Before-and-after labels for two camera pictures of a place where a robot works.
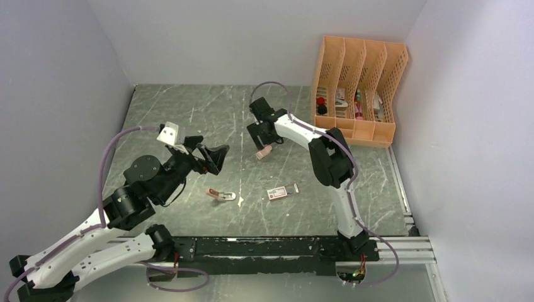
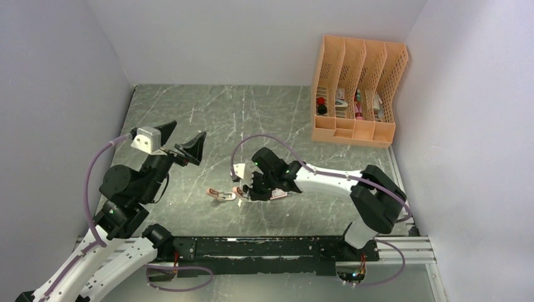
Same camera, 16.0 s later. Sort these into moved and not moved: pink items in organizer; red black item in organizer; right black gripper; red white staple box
Moved: right black gripper
Not moved: red white staple box; red black item in organizer; pink items in organizer
